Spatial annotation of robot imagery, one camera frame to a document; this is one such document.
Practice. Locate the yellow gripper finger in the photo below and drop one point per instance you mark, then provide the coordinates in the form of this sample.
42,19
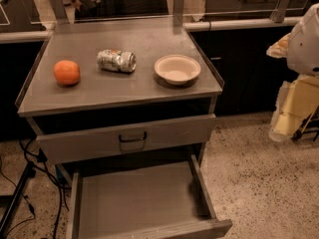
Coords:
295,102

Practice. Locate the crushed 7up can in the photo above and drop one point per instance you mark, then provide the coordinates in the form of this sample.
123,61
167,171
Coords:
117,61

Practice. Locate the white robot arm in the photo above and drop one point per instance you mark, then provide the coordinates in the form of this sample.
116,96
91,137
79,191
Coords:
300,47

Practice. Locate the open grey middle drawer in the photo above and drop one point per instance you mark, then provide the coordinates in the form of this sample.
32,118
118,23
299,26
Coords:
145,198

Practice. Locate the grey metal drawer cabinet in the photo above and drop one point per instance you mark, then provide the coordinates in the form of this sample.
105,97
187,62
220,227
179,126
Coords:
103,98

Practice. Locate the white paper bowl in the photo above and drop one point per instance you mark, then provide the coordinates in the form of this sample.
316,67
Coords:
177,69

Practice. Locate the orange fruit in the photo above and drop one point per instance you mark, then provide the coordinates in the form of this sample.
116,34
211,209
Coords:
66,73

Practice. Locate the black tripod leg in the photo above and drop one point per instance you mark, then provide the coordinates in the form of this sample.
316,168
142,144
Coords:
14,200

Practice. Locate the white counter rail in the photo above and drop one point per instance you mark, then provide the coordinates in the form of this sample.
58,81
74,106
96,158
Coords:
37,36

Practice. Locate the closed top drawer with handle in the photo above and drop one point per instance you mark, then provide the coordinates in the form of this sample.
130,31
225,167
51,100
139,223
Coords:
113,140

